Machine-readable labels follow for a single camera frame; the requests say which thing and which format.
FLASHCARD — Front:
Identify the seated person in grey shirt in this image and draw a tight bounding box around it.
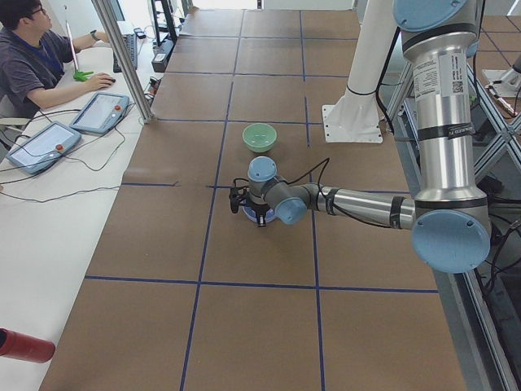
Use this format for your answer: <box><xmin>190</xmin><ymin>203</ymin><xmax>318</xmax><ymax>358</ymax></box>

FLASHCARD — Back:
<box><xmin>1</xmin><ymin>0</ymin><xmax>113</xmax><ymax>119</ymax></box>

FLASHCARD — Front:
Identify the teach pendant tablet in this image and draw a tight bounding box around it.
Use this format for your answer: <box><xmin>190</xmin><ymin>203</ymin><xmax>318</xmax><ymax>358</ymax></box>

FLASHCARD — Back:
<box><xmin>7</xmin><ymin>121</ymin><xmax>81</xmax><ymax>174</ymax></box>
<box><xmin>70</xmin><ymin>92</ymin><xmax>129</xmax><ymax>134</ymax></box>

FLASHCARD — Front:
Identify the far teach pendant tablet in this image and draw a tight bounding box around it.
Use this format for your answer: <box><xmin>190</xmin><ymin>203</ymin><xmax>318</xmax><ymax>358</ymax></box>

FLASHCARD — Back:
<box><xmin>70</xmin><ymin>92</ymin><xmax>129</xmax><ymax>134</ymax></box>

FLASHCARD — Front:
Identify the blue bowl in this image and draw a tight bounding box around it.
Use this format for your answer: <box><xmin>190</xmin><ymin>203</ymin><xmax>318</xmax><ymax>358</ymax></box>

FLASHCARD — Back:
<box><xmin>242</xmin><ymin>206</ymin><xmax>277</xmax><ymax>224</ymax></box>

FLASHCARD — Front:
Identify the near teach pendant tablet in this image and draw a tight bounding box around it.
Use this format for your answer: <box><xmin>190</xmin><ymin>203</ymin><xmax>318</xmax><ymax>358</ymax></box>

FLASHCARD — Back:
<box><xmin>7</xmin><ymin>121</ymin><xmax>81</xmax><ymax>174</ymax></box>

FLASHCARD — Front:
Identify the red cylinder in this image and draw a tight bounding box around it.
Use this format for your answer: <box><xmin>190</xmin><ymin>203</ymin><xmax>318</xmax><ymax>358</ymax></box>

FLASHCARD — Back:
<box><xmin>1</xmin><ymin>328</ymin><xmax>55</xmax><ymax>363</ymax></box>

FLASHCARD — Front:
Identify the white pedestal column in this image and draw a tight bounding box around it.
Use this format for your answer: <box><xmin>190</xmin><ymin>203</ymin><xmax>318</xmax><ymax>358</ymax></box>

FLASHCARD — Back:
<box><xmin>322</xmin><ymin>0</ymin><xmax>399</xmax><ymax>143</ymax></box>

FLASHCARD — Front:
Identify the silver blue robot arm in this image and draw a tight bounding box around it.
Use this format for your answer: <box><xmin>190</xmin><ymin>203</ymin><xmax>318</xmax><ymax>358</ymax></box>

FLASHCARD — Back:
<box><xmin>230</xmin><ymin>1</ymin><xmax>491</xmax><ymax>274</ymax></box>

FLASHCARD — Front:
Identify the black keyboard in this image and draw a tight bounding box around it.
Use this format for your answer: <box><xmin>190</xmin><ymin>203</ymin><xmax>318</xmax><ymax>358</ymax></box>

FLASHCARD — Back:
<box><xmin>112</xmin><ymin>33</ymin><xmax>139</xmax><ymax>74</ymax></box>

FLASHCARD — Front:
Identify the green bowl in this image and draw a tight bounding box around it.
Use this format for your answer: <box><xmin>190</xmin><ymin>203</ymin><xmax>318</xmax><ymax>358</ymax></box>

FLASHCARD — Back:
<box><xmin>242</xmin><ymin>123</ymin><xmax>278</xmax><ymax>153</ymax></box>

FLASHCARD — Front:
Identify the green plastic object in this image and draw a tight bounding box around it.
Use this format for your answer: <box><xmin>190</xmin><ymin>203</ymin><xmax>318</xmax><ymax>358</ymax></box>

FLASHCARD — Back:
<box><xmin>73</xmin><ymin>71</ymin><xmax>93</xmax><ymax>82</ymax></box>

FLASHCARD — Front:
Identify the aluminium frame post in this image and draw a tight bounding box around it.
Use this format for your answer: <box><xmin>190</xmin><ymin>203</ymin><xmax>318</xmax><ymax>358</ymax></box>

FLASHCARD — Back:
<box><xmin>91</xmin><ymin>0</ymin><xmax>153</xmax><ymax>124</ymax></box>

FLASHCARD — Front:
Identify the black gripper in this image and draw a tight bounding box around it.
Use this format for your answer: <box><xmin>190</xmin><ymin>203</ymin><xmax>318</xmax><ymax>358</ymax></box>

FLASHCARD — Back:
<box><xmin>247</xmin><ymin>194</ymin><xmax>269</xmax><ymax>227</ymax></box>

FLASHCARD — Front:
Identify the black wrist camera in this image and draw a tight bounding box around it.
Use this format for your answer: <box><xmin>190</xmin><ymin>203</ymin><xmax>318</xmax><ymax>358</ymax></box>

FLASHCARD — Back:
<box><xmin>229</xmin><ymin>178</ymin><xmax>249</xmax><ymax>214</ymax></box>

